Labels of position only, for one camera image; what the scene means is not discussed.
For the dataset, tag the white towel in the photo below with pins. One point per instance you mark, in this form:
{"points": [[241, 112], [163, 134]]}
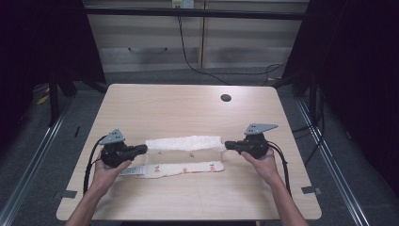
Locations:
{"points": [[185, 143]]}

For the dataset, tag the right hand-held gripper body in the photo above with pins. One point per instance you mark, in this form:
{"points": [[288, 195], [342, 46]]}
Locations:
{"points": [[255, 147]]}

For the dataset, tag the person's left hand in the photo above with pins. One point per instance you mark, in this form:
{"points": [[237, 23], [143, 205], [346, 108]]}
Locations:
{"points": [[105, 179]]}

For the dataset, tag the person's right hand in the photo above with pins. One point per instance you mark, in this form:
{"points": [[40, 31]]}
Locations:
{"points": [[266, 168]]}

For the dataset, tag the metal floor rail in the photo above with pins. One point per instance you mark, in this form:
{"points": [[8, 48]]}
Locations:
{"points": [[332, 163], [34, 157]]}

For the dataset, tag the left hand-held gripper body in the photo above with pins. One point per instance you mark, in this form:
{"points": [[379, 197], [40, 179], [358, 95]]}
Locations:
{"points": [[113, 153]]}

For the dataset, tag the white wall power outlet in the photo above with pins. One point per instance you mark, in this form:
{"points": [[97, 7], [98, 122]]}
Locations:
{"points": [[183, 3]]}

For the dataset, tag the yellow floor tape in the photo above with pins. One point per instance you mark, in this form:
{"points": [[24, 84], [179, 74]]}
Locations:
{"points": [[43, 100]]}

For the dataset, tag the black metal stand post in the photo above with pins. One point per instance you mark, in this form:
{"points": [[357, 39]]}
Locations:
{"points": [[54, 100]]}

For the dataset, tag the dark curtain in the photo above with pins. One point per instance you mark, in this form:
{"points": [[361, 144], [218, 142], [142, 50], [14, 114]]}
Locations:
{"points": [[360, 78], [37, 47]]}

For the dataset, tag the grey tape strip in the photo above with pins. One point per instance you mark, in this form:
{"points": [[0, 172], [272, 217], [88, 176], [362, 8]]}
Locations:
{"points": [[69, 194], [311, 190]]}

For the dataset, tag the black horizontal frame bar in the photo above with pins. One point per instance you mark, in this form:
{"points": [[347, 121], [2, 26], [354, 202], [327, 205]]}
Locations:
{"points": [[194, 13]]}

